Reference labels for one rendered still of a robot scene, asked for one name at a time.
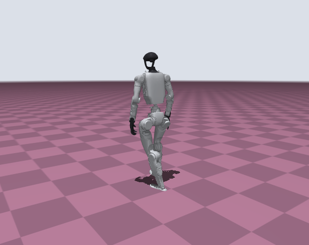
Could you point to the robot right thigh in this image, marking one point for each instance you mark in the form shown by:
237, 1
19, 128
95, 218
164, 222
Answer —
158, 134

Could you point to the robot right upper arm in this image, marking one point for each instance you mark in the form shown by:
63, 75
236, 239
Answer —
168, 87

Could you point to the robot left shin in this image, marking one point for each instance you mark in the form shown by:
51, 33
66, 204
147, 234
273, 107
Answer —
156, 169

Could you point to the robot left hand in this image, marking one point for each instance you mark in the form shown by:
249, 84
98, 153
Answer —
132, 126

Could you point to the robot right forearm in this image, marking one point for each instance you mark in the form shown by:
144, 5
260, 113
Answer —
169, 106

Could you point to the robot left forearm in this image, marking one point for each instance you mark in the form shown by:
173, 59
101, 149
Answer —
133, 111

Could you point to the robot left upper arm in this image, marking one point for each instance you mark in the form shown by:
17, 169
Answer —
137, 87

